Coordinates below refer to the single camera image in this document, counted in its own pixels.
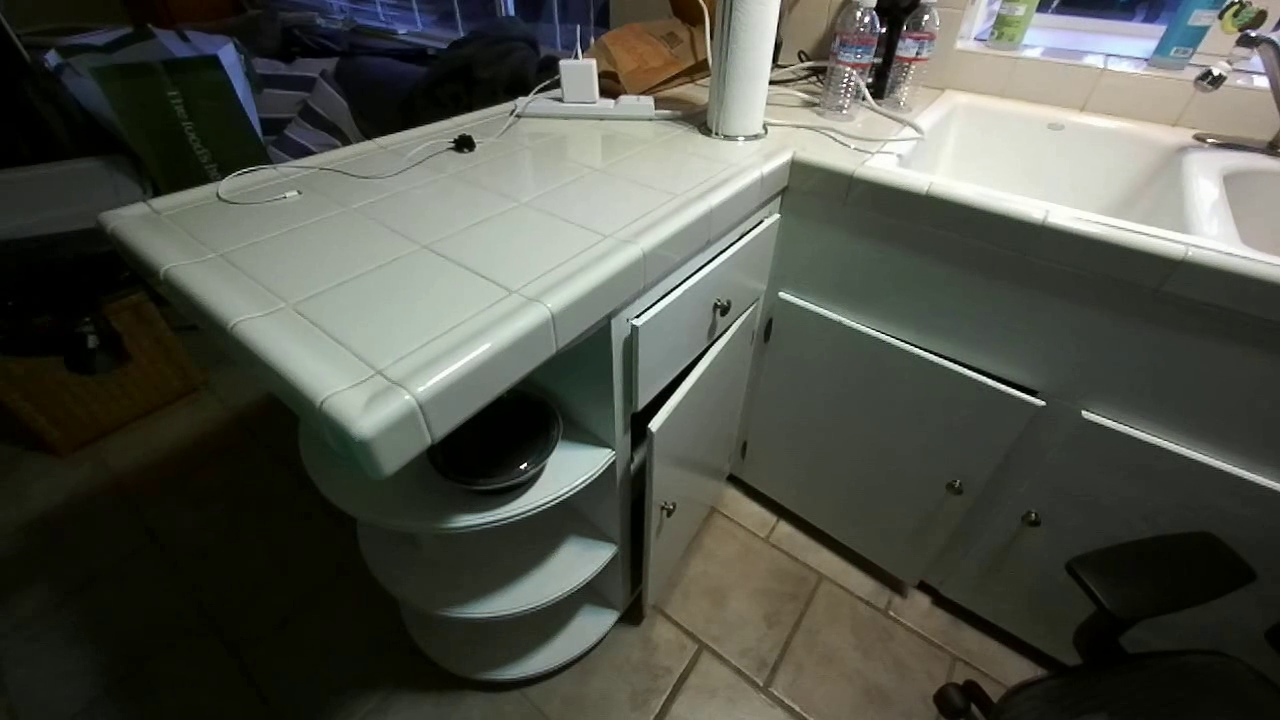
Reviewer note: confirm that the brown paper bag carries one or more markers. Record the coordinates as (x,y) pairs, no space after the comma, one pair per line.
(648,52)

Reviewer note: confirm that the narrow white cabinet door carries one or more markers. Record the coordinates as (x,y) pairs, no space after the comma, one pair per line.
(690,450)

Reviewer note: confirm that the black bowl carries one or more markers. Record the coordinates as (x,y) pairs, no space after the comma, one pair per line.
(493,445)

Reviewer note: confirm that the paper towel roll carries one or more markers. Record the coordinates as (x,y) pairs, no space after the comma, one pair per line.
(743,65)

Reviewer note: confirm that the woven brown basket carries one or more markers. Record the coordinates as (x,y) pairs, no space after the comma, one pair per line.
(90,385)

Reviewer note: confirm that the white sink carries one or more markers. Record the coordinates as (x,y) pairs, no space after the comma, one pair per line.
(1080,170)

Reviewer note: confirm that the black office chair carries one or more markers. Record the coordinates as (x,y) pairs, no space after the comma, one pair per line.
(1150,640)

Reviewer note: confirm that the green bottle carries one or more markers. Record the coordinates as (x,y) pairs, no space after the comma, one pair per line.
(1012,22)

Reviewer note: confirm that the clear water bottle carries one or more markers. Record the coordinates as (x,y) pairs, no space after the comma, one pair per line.
(849,60)
(909,55)

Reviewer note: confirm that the white rounded corner shelf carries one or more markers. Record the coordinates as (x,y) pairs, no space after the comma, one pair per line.
(500,560)

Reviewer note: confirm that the green shopping bag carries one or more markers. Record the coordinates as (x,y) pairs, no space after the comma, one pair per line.
(175,110)

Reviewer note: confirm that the white power strip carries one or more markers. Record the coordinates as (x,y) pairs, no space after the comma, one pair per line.
(585,107)

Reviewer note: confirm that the white power adapter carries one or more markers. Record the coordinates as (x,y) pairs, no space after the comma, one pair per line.
(579,79)

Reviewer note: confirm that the chrome tap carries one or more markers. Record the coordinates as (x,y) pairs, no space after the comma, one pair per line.
(1258,80)

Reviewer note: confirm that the wide white cabinet door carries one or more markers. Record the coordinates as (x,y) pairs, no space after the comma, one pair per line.
(870,440)
(1120,520)

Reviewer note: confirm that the white drawer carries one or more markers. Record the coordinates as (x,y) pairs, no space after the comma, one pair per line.
(690,312)

